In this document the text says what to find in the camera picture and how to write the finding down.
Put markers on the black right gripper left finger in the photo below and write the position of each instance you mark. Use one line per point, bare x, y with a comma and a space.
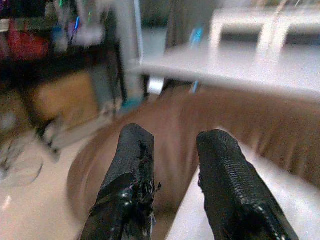
125, 175

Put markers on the brown sofa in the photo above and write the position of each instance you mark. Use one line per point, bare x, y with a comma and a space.
225, 120

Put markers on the black storage shelf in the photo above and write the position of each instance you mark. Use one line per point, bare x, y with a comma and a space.
62, 60

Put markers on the brown cardboard box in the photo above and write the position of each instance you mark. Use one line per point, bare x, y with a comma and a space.
67, 97

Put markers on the white low table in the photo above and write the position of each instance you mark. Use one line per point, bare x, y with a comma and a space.
240, 65

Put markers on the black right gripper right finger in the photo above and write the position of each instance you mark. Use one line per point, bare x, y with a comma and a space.
230, 180

